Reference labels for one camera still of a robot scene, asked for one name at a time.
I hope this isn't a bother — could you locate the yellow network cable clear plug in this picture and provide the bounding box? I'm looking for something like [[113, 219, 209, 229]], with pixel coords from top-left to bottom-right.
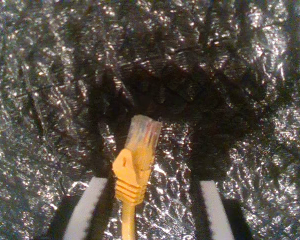
[[111, 114, 163, 240]]

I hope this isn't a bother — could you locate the black bubble wrap mat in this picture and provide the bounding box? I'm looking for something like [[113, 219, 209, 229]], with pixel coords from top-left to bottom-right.
[[0, 0, 300, 240]]

